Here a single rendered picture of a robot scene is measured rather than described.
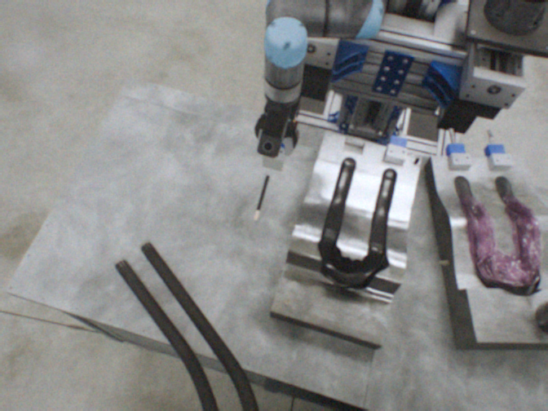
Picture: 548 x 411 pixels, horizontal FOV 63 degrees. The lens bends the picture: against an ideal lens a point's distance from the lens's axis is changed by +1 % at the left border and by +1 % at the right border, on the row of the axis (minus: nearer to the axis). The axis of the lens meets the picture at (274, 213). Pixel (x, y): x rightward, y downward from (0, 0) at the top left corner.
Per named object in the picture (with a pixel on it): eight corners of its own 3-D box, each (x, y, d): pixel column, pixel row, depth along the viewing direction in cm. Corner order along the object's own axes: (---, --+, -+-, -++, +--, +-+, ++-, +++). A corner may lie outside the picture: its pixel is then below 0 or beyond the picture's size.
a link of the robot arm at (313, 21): (319, 13, 93) (320, 53, 88) (265, 11, 92) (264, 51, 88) (324, -21, 86) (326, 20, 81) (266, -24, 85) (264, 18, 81)
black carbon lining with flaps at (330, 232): (341, 159, 118) (347, 139, 109) (400, 175, 116) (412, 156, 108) (307, 280, 103) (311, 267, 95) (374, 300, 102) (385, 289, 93)
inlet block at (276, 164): (277, 125, 118) (278, 113, 113) (295, 130, 117) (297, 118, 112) (262, 166, 112) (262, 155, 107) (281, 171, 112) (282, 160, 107)
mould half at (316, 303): (321, 149, 127) (328, 120, 115) (411, 174, 125) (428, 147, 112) (269, 316, 106) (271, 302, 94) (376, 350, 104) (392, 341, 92)
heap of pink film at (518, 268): (451, 193, 116) (464, 178, 109) (519, 194, 116) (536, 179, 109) (470, 291, 105) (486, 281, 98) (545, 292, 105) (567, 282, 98)
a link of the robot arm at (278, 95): (296, 95, 85) (256, 84, 86) (294, 109, 90) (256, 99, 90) (307, 66, 89) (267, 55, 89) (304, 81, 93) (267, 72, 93)
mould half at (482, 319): (423, 165, 126) (438, 143, 116) (514, 167, 127) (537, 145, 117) (456, 350, 105) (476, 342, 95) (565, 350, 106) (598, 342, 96)
